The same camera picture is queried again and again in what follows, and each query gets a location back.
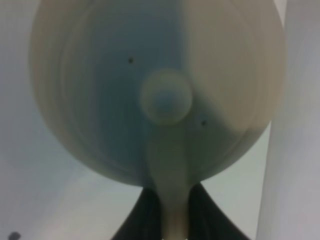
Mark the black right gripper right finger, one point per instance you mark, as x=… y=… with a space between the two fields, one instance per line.
x=207 y=221

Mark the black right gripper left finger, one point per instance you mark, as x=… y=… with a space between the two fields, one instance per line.
x=144 y=221

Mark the beige teapot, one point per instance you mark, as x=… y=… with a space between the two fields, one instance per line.
x=159 y=94

